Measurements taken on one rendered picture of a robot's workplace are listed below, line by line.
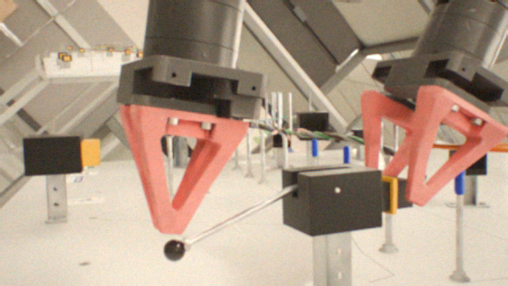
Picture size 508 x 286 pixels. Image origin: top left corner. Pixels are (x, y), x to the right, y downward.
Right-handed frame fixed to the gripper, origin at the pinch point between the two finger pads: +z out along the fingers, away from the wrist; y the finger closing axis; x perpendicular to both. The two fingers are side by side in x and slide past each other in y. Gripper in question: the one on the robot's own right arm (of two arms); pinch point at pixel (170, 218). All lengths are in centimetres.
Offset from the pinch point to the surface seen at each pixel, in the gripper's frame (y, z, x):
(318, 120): 52, -9, -39
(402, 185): -1.0, -3.5, -16.3
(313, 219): -2.0, -0.8, -8.9
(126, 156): 719, 49, -143
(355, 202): -2.0, -2.1, -12.0
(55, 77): 322, -22, -16
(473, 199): 18.7, -1.3, -42.9
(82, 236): 27.0, 7.1, 1.0
